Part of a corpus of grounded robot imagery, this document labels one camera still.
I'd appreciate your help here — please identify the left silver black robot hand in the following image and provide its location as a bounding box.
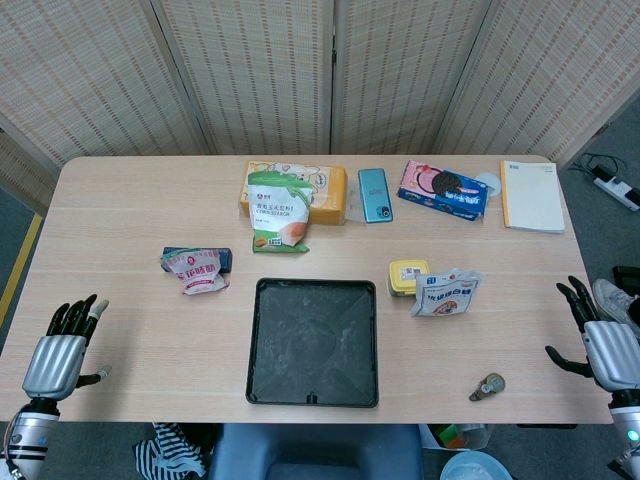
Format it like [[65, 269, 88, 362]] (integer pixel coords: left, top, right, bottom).
[[21, 293, 113, 401]]

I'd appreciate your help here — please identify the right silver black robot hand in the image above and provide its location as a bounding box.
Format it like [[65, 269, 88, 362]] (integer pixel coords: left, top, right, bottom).
[[544, 274, 640, 394]]

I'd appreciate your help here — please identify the white plastic pouch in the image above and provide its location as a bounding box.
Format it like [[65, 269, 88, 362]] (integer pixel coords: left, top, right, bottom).
[[409, 268, 484, 318]]

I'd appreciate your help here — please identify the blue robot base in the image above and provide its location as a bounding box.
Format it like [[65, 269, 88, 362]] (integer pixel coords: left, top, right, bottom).
[[207, 423, 424, 480]]

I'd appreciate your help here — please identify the pink white seasoning bag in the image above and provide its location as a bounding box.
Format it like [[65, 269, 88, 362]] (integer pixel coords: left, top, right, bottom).
[[160, 246, 231, 297]]

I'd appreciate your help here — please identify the black square plastic tray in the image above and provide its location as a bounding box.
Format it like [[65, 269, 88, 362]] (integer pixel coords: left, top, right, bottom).
[[244, 277, 380, 409]]

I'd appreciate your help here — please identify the green white corn starch bag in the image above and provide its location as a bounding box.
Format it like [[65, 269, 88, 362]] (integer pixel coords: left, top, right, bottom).
[[248, 170, 315, 255]]

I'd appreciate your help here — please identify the white sneaker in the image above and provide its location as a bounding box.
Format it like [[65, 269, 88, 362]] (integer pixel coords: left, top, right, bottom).
[[592, 278, 640, 326]]

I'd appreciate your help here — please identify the small metal key tag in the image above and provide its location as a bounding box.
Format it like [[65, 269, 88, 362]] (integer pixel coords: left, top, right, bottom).
[[468, 373, 506, 403]]

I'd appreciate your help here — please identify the black white striped cloth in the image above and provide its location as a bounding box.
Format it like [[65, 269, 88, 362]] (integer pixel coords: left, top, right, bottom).
[[132, 422, 209, 479]]

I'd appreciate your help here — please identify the white power strip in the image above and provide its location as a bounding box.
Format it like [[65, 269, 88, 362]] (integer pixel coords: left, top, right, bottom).
[[592, 167, 640, 211]]

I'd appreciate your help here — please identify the cream notebook with yellow spine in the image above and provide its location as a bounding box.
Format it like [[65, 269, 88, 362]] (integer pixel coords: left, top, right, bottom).
[[499, 159, 566, 235]]

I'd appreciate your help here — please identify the clear container with colourful cube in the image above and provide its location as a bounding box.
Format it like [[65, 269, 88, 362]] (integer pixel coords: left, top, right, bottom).
[[422, 423, 494, 451]]

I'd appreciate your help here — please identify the light blue plastic bowl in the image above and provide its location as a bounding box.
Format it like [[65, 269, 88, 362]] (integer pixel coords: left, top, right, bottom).
[[439, 452, 511, 480]]

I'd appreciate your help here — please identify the dark blue small box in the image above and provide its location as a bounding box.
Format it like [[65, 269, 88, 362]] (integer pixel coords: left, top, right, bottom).
[[162, 245, 235, 275]]

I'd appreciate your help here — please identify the white round disc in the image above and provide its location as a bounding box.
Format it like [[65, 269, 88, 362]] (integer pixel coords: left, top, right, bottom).
[[474, 171, 503, 199]]

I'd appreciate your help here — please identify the green tub with yellow lid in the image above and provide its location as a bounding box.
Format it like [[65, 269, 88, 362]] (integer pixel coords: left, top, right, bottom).
[[388, 259, 431, 299]]

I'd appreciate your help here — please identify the blue pink cookie box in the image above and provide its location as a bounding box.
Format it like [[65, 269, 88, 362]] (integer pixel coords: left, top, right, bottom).
[[397, 160, 490, 222]]

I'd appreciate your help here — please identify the teal smartphone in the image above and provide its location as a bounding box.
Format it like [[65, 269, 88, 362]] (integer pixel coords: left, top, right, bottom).
[[357, 168, 395, 224]]

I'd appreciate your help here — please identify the bamboo folding screen panel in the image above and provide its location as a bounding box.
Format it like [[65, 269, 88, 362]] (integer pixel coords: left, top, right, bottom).
[[0, 0, 214, 171], [434, 0, 640, 169], [149, 0, 335, 156], [330, 0, 497, 156]]

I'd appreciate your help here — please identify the clear plastic film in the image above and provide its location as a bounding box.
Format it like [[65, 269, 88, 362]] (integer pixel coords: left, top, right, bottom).
[[346, 174, 372, 224]]

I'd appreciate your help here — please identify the yellow tissue pack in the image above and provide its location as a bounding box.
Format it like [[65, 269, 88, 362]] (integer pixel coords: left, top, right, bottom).
[[238, 160, 348, 226]]

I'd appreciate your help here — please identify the black cable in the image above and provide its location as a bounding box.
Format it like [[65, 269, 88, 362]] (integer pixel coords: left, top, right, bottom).
[[569, 152, 624, 177]]

